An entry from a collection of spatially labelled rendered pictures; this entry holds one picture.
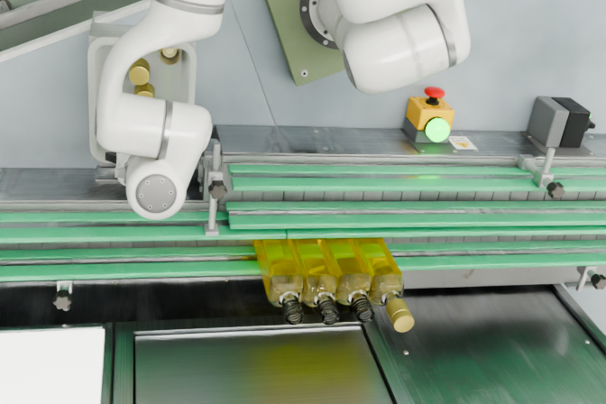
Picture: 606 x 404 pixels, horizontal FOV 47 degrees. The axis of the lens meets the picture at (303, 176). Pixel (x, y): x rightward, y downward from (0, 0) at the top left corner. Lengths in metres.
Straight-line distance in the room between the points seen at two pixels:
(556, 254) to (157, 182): 0.89
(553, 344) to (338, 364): 0.46
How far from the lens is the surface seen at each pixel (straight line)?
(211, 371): 1.20
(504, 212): 1.40
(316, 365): 1.22
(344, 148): 1.30
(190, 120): 0.88
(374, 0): 0.90
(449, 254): 1.41
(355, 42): 0.96
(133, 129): 0.87
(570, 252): 1.54
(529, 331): 1.49
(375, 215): 1.28
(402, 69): 0.95
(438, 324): 1.43
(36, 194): 1.29
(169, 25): 0.83
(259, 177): 1.20
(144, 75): 1.23
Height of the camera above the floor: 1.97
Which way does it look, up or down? 59 degrees down
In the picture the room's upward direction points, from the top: 156 degrees clockwise
